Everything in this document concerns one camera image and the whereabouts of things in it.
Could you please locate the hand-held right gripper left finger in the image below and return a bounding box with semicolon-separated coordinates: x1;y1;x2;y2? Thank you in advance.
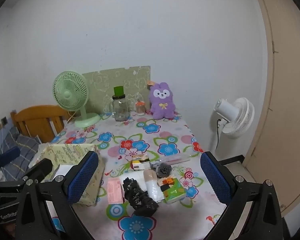
15;151;100;240

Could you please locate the purple plush bunny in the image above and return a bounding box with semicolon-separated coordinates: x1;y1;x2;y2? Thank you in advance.
147;81;177;120

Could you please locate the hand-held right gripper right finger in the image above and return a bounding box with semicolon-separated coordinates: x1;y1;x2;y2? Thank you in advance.
200;151;283;240

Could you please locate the floral tablecloth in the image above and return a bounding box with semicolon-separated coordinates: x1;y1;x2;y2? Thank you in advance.
27;110;230;240

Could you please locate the small jar orange lid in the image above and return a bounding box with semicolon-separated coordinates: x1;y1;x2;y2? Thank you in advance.
135;99;146;116

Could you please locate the pink packet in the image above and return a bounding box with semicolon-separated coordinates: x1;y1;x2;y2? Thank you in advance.
107;179;124;205

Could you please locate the grey knitted sock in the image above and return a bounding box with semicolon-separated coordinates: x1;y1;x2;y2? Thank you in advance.
154;162;174;178

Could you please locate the pale patterned storage box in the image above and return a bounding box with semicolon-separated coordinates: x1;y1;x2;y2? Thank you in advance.
28;143;106;207

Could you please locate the wooden chair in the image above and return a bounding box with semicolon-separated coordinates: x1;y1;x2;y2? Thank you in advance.
10;105;73;143

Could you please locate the blue plaid bedding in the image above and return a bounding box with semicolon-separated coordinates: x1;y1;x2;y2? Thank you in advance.
0;126;42;180

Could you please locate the beige soft roll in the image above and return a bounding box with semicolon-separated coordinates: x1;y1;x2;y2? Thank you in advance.
143;169;157;183

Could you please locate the clear plastic package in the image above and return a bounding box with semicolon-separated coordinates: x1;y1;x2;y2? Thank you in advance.
150;154;192;165

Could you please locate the black fan cable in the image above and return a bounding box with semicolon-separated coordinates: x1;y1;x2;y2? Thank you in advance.
216;119;222;151

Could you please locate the white standing fan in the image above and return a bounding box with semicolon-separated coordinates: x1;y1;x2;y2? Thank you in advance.
209;97;255;155

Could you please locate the glass jar mug green lid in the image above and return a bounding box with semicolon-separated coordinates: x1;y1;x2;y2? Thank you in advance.
107;86;130;122

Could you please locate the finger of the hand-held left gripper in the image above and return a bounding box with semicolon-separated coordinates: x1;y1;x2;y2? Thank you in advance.
0;147;21;173
0;158;54;189

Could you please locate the green tissue pack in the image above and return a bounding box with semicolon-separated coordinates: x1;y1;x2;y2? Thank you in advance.
158;177;188;204

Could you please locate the green patterned board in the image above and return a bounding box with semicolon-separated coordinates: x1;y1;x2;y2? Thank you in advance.
82;66;151;114

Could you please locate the beige door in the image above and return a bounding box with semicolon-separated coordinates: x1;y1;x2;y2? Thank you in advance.
250;0;300;218

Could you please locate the beige fan cable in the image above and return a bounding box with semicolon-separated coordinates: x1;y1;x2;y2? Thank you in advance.
65;110;77;125

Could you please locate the yellow snack packet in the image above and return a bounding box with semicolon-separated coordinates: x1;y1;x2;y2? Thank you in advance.
130;159;152;172

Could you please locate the black plastic bag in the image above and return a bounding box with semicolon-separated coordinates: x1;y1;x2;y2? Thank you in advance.
122;177;159;217

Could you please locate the green desk fan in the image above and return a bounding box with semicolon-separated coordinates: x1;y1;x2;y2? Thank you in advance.
52;71;101;128

